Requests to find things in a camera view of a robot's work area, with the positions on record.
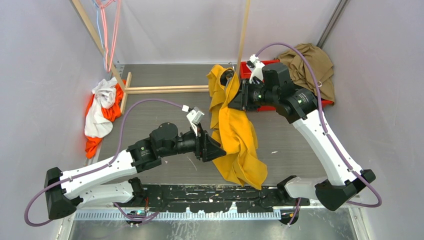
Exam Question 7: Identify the blue wire hanger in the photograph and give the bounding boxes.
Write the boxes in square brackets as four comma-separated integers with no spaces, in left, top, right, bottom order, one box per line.
[93,0,105,52]

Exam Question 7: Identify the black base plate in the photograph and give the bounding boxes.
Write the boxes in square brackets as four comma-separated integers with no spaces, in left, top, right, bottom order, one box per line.
[113,184,311,214]

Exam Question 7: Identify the aluminium rail frame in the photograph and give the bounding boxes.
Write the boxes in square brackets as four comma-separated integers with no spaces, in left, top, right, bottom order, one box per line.
[54,187,370,240]

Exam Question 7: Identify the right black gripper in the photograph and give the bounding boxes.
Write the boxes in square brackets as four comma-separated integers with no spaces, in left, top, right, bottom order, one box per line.
[228,78,278,111]

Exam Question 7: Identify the white cloth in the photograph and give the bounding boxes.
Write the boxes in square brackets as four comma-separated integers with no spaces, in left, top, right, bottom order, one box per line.
[84,77,118,138]

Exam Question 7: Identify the red plastic bin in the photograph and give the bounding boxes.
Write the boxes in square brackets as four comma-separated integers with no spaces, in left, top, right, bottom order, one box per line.
[239,59,335,113]

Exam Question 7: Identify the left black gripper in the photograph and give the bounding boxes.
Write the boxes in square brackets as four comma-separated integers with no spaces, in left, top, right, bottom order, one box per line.
[160,124,227,162]

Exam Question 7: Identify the wooden clothes rack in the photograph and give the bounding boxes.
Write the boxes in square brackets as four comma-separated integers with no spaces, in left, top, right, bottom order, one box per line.
[70,0,251,113]

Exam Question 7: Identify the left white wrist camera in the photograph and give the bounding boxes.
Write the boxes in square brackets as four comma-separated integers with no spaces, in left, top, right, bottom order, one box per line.
[181,104,205,137]

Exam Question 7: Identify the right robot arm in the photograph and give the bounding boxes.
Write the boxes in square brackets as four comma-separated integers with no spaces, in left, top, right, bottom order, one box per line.
[228,60,376,211]

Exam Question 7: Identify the yellow pleated skirt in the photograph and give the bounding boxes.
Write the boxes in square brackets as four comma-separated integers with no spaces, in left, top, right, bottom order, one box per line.
[206,64,268,190]

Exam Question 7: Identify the tan brown garment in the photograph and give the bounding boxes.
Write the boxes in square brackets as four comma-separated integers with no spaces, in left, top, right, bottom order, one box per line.
[277,43,336,103]

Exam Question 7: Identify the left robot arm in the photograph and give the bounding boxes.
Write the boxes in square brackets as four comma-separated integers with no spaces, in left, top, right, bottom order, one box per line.
[44,122,227,220]

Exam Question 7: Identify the pink wire hanger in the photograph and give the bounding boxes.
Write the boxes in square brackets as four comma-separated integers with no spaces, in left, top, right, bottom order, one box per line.
[100,0,122,73]

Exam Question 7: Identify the orange cloth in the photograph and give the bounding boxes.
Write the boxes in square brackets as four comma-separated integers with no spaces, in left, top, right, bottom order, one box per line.
[84,83,124,159]

